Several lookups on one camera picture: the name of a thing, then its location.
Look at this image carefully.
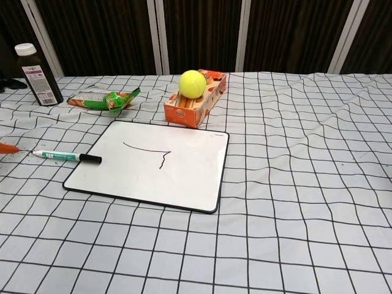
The white marker with black cap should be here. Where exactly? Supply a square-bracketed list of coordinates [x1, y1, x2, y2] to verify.
[32, 149, 103, 165]

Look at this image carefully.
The small white dry-erase board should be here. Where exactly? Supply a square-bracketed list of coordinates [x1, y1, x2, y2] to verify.
[62, 120, 230, 214]

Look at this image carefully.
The orange cardboard snack box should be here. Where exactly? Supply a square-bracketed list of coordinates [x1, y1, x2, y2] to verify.
[164, 69, 228, 129]

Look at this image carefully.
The yellow tennis ball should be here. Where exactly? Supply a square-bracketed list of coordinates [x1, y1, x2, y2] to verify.
[178, 70, 207, 99]

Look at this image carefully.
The orange snack packet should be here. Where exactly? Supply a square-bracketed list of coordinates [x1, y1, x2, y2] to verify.
[198, 69, 224, 85]

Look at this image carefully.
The white black-checked tablecloth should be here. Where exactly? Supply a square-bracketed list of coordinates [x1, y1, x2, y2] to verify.
[0, 72, 392, 294]

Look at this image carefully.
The green orange snack bag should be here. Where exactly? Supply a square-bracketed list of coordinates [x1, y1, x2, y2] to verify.
[66, 87, 141, 115]

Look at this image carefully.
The dark room divider screen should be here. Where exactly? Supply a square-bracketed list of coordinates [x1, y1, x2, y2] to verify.
[0, 0, 392, 80]

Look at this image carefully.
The dark bottle white cap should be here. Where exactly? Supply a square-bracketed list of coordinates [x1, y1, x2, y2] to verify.
[14, 43, 64, 107]

